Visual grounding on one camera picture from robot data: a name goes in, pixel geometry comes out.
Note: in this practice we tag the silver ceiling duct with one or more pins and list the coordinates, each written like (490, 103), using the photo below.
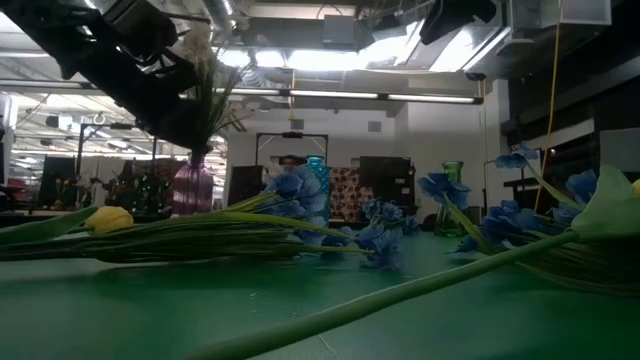
(222, 14)

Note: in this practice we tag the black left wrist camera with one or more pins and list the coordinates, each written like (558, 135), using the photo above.
(142, 27)

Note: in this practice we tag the whiteboard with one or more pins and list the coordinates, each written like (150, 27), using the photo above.
(492, 185)

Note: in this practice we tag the green glass vase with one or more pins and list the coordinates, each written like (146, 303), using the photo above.
(452, 171)

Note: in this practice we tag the black panel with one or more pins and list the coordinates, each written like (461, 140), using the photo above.
(245, 185)

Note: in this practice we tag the purple ribbed glass vase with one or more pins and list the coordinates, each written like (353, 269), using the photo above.
(192, 192)

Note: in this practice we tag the black monitor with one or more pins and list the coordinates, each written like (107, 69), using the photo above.
(57, 177)

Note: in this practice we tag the black cabinet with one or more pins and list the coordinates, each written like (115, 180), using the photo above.
(390, 180)

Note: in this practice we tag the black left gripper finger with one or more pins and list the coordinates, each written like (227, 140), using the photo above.
(182, 125)

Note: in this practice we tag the yellow artificial tulip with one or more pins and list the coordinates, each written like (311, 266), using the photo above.
(112, 219)
(607, 210)

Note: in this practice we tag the long tube light fixture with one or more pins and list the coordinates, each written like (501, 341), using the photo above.
(330, 94)

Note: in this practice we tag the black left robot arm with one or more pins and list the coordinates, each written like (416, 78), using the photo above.
(45, 30)

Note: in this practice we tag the person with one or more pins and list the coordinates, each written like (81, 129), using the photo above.
(290, 161)

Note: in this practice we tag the red patterned board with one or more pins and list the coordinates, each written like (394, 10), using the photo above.
(350, 190)

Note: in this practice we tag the green table mat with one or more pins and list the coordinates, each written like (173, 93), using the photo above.
(125, 315)

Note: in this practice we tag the black station frame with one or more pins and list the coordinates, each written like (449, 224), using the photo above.
(79, 150)
(292, 134)

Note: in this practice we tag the blue textured glass vase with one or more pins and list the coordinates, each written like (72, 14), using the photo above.
(322, 175)

